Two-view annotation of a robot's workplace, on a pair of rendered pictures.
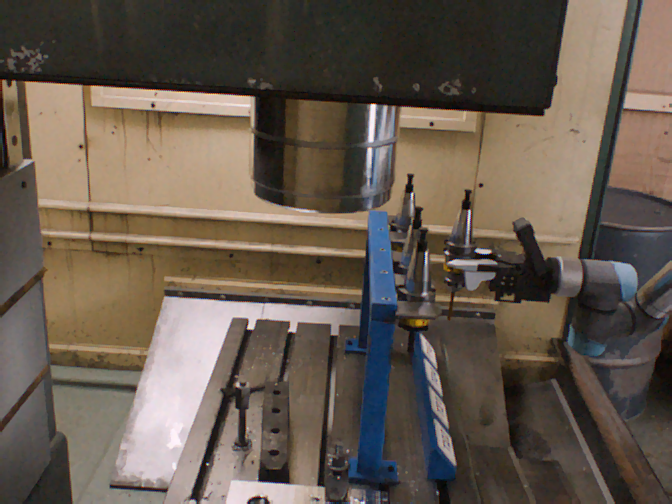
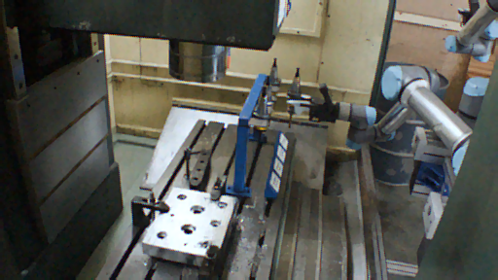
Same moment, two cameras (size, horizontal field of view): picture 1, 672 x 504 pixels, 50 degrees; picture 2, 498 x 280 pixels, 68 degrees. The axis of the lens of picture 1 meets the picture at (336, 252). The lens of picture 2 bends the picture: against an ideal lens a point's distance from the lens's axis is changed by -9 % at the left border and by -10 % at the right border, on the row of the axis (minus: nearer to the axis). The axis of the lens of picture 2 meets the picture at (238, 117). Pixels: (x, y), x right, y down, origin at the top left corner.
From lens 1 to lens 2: 0.38 m
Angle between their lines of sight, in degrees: 10
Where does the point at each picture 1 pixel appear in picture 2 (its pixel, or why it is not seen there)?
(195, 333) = (183, 124)
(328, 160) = (192, 62)
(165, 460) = not seen: hidden behind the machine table
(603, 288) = (359, 119)
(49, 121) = not seen: hidden behind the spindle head
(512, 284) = (317, 113)
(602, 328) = (359, 137)
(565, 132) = (363, 40)
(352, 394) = not seen: hidden behind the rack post
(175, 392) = (171, 151)
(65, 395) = (127, 148)
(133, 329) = (159, 121)
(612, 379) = (403, 163)
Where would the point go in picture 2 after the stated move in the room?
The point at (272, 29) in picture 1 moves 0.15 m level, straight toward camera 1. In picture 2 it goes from (164, 16) to (146, 32)
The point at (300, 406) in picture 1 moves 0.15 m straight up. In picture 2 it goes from (217, 161) to (219, 130)
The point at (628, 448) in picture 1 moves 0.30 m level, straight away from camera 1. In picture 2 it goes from (371, 193) to (391, 165)
